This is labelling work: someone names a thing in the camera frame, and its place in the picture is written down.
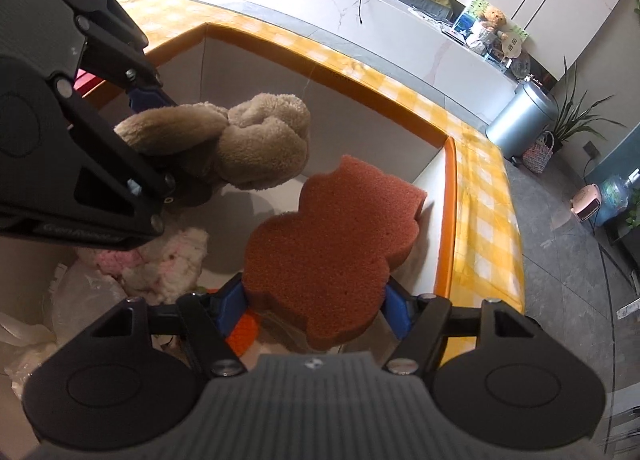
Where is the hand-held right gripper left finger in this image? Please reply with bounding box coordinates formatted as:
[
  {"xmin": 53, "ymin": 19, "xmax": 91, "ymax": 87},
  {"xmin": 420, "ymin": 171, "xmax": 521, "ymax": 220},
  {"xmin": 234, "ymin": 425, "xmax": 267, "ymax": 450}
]
[{"xmin": 90, "ymin": 274, "xmax": 251, "ymax": 377}]

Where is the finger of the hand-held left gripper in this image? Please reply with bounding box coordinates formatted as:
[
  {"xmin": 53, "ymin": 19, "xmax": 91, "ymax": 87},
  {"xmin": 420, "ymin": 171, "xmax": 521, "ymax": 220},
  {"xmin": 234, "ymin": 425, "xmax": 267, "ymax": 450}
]
[
  {"xmin": 52, "ymin": 85, "xmax": 176, "ymax": 231},
  {"xmin": 75, "ymin": 0, "xmax": 178, "ymax": 113}
]

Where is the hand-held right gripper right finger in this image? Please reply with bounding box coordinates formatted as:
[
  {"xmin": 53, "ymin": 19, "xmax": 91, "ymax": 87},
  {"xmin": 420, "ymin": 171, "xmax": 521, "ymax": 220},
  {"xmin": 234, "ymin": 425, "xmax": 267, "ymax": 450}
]
[{"xmin": 382, "ymin": 276, "xmax": 538, "ymax": 376}]

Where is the pink white crochet piece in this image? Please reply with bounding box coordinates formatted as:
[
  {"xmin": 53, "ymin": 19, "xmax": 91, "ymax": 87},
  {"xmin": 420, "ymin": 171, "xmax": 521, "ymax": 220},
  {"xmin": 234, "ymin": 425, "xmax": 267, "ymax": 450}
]
[{"xmin": 77, "ymin": 227, "xmax": 210, "ymax": 306}]

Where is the orange sponge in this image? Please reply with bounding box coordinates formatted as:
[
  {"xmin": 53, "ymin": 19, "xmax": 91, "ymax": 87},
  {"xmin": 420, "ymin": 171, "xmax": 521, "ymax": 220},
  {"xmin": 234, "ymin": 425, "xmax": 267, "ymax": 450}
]
[{"xmin": 243, "ymin": 155, "xmax": 428, "ymax": 353}]

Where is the brown plush toy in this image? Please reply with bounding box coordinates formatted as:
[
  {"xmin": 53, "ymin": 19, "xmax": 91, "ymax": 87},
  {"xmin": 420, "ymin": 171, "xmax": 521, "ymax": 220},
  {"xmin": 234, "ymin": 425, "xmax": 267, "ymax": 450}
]
[{"xmin": 114, "ymin": 92, "xmax": 312, "ymax": 206}]

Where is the clear cellophane gift bag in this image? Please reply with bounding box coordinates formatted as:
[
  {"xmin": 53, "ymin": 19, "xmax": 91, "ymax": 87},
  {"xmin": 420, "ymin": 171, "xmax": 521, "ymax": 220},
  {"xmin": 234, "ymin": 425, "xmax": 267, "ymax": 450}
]
[{"xmin": 47, "ymin": 265, "xmax": 132, "ymax": 338}]

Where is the orange cardboard box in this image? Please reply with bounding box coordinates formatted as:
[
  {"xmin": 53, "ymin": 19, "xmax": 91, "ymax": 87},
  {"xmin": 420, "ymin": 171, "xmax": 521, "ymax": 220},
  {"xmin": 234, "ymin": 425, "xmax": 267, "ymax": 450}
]
[{"xmin": 0, "ymin": 22, "xmax": 458, "ymax": 391}]

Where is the white plastic bag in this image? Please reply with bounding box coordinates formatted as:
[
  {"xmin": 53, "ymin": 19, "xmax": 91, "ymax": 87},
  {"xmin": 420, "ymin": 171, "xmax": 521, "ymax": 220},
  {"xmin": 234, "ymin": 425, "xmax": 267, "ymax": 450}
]
[{"xmin": 0, "ymin": 310, "xmax": 58, "ymax": 393}]

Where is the red flat object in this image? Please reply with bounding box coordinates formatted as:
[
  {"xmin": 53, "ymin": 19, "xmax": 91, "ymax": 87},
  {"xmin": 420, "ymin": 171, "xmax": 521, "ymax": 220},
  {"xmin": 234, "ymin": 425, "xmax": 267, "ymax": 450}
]
[{"xmin": 75, "ymin": 67, "xmax": 110, "ymax": 97}]

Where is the woven basket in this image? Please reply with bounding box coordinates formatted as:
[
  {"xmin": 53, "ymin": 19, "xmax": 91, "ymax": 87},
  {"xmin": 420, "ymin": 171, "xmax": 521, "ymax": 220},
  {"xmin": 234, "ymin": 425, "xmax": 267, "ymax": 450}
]
[{"xmin": 521, "ymin": 132, "xmax": 556, "ymax": 176}]

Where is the pink heater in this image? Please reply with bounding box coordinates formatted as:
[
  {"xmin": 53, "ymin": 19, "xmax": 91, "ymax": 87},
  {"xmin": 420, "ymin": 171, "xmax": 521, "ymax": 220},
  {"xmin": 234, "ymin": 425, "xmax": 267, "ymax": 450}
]
[{"xmin": 571, "ymin": 183, "xmax": 603, "ymax": 221}]

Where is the grey blue trash bin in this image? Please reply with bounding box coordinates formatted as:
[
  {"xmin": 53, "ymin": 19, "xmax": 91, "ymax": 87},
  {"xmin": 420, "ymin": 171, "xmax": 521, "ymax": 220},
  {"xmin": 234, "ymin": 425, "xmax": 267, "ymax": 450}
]
[{"xmin": 485, "ymin": 81, "xmax": 558, "ymax": 161}]

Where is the blue water jug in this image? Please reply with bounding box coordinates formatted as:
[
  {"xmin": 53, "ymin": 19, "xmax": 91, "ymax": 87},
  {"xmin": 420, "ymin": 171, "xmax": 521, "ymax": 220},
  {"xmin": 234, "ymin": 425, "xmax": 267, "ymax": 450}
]
[{"xmin": 595, "ymin": 170, "xmax": 640, "ymax": 227}]

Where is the white marble cabinet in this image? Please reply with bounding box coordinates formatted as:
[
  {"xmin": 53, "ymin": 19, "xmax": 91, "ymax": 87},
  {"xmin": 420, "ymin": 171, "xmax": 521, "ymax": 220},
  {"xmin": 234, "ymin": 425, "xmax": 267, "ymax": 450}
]
[{"xmin": 100, "ymin": 0, "xmax": 521, "ymax": 106}]

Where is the long leaf potted plant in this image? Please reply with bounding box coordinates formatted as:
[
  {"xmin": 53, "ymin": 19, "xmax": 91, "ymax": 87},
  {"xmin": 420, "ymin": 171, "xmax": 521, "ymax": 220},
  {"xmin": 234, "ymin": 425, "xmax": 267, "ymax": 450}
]
[{"xmin": 547, "ymin": 55, "xmax": 628, "ymax": 151}]

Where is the white round hand fan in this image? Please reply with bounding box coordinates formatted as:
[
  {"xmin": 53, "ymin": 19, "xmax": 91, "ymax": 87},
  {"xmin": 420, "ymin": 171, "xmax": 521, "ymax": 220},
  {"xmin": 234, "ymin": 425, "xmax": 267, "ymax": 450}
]
[{"xmin": 502, "ymin": 25, "xmax": 531, "ymax": 63}]

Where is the teddy bear in white basket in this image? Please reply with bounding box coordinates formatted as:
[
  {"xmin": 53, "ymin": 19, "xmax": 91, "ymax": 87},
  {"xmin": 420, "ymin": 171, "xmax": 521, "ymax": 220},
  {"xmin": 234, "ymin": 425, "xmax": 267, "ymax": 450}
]
[{"xmin": 467, "ymin": 5, "xmax": 509, "ymax": 55}]

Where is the acrylic stand with green picture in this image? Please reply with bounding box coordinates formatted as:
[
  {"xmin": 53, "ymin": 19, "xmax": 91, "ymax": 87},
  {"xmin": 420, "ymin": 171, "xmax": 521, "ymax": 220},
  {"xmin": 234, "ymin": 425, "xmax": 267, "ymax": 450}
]
[{"xmin": 452, "ymin": 0, "xmax": 488, "ymax": 37}]

